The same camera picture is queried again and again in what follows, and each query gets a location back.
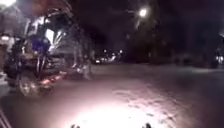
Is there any rough dark asphalt road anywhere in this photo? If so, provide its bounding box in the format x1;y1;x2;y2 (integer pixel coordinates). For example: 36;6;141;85
0;62;224;128

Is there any street lamp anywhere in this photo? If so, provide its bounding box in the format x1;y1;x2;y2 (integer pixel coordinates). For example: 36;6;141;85
133;7;150;30

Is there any vehicle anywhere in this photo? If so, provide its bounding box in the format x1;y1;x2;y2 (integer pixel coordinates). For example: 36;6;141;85
3;13;93;98

